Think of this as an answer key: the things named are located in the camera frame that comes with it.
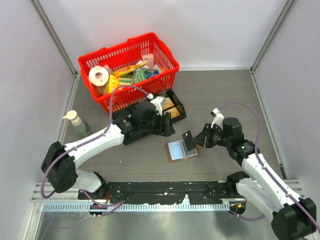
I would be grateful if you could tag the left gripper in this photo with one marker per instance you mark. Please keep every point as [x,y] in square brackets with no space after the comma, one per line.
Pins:
[166,129]

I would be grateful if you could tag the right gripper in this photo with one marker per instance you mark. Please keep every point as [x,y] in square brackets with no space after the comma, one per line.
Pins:
[204,138]

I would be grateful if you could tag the black VIP card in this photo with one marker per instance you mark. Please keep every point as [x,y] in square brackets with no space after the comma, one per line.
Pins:
[188,141]

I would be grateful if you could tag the brown leather card holder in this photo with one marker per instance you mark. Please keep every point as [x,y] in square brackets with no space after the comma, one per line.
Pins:
[177,150]

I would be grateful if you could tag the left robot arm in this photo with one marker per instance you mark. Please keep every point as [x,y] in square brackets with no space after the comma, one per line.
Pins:
[61,163]

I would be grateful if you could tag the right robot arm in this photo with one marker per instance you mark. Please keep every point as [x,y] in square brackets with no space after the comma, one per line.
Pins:
[291,216]

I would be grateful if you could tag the gold card upper slot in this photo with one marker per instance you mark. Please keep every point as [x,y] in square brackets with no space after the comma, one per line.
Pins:
[168,103]

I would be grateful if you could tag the gold card slot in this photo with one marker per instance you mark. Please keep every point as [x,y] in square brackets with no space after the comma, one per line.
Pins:
[174,112]
[168,103]

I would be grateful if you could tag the black card organizer tray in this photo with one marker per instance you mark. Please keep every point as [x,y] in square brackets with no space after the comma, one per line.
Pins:
[178,107]

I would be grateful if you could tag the gold card lower slot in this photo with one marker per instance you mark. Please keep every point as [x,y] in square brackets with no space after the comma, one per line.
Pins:
[174,112]

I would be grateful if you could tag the green package in basket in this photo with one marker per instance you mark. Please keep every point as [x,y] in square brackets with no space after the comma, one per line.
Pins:
[140,75]

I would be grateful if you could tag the yellow snack package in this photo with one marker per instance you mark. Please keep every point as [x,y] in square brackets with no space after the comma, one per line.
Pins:
[122,77]

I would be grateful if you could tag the red plastic shopping basket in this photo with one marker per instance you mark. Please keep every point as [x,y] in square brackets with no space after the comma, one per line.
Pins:
[129,53]

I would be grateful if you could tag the pink box in basket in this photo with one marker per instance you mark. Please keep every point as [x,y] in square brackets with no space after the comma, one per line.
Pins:
[149,58]

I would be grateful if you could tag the green soap pump bottle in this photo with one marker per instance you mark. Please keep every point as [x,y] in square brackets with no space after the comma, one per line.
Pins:
[79,125]

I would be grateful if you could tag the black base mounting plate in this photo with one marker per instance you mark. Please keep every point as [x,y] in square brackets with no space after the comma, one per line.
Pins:
[169,192]

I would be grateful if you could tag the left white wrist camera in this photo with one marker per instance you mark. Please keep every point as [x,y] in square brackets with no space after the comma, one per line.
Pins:
[158,102]

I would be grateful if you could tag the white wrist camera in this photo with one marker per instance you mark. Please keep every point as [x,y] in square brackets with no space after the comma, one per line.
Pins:
[158,102]
[217,117]

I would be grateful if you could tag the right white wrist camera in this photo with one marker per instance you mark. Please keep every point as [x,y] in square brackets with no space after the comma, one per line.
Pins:
[217,117]

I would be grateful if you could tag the white slotted cable duct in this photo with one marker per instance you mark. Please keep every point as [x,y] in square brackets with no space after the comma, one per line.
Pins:
[89,207]

